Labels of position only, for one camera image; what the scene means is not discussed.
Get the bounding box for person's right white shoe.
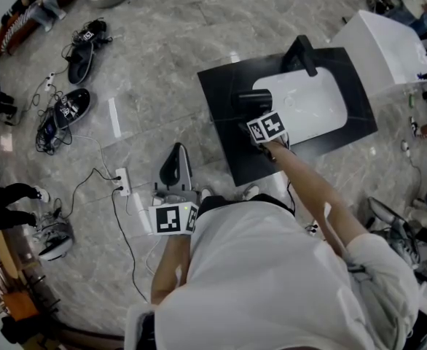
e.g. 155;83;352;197
242;183;261;201

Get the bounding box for black power cable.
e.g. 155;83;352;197
58;168;122;220
110;187;149;304

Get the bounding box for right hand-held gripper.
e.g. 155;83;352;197
245;109;291;163

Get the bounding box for black countertop with white sink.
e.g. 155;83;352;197
197;46;379;188

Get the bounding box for person's right forearm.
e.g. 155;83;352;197
267;139;369;260

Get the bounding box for black faucet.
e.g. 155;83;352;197
281;34;319;78

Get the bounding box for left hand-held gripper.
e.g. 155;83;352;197
148;142;200;236

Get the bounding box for person's white shirt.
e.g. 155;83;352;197
125;198;423;350

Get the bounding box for white box cabinet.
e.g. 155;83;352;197
330;9;427;100

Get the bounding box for person's left forearm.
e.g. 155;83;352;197
150;233;193;306

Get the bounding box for orange sofa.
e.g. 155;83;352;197
0;0;90;56

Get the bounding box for spare hand-held gripper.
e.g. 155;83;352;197
33;209;75;262
64;18;113;86
366;196;422;269
52;87;92;131

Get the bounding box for tangle of black cables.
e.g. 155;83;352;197
34;107;74;156

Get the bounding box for person's black trousers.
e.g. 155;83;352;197
197;192;297;217

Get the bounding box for dark grey hair dryer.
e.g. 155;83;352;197
230;88;274;122

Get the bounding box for striped blanket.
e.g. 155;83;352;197
0;4;32;50

